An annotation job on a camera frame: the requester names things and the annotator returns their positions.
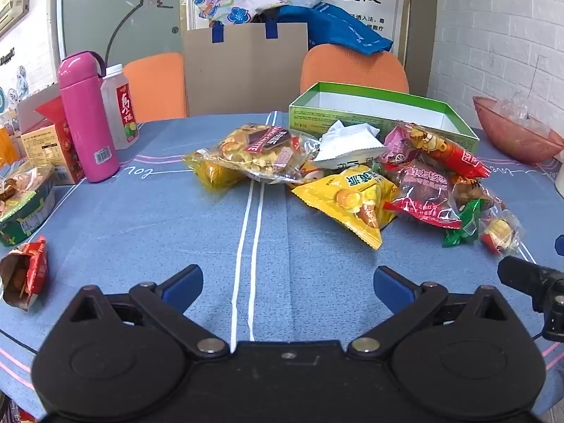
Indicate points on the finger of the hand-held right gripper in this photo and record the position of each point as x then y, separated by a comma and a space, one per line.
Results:
560, 245
531, 284

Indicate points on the red date snack packet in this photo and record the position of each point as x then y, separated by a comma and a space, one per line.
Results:
425, 194

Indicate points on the long red snack packet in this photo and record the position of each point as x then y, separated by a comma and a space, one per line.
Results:
454, 152

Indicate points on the white snack packet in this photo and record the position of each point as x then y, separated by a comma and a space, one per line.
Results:
348, 145

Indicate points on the clear cookie bag brown label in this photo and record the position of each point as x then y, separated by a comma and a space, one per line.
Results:
260, 150

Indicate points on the orange chair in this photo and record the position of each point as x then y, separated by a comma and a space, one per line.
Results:
154, 83
352, 68

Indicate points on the blue plastic bag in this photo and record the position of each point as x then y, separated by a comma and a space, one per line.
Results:
343, 26

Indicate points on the clear plastic wrap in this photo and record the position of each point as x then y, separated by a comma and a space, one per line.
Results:
515, 108

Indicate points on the small green snack packet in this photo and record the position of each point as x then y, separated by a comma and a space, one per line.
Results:
467, 224

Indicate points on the clear red label drink bottle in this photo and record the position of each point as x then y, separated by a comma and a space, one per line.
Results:
121, 110

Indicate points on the yellow snack packet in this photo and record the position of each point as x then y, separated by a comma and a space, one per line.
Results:
348, 198

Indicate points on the white jug grey lid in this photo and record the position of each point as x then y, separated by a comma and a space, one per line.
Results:
559, 187

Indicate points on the pink thermos bottle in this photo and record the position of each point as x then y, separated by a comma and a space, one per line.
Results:
88, 119

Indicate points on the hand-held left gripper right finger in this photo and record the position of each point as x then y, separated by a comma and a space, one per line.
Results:
391, 284

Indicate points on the clear brown snack packet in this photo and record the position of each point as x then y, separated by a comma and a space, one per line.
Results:
478, 194

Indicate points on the white air conditioner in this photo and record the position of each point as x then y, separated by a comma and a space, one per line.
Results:
13, 2

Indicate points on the small clear candy packet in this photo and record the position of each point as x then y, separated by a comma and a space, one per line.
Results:
500, 231

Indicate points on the pink snack packet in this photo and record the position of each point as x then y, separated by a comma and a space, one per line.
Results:
396, 150

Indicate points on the red snack carton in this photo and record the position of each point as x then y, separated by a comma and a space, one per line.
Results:
48, 145

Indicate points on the pink plastic bowl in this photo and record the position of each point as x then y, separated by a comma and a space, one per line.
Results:
511, 141

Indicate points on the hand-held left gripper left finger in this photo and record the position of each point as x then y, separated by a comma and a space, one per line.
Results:
185, 283

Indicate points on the yellow cake packet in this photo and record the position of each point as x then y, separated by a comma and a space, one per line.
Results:
216, 172

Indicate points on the green tray of snacks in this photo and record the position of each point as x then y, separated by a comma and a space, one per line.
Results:
26, 207

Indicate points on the green cardboard box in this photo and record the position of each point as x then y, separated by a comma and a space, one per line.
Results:
374, 114

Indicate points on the opened red snack packet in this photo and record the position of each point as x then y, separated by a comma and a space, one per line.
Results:
26, 273

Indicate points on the blue striped tablecloth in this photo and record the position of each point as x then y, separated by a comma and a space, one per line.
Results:
132, 229

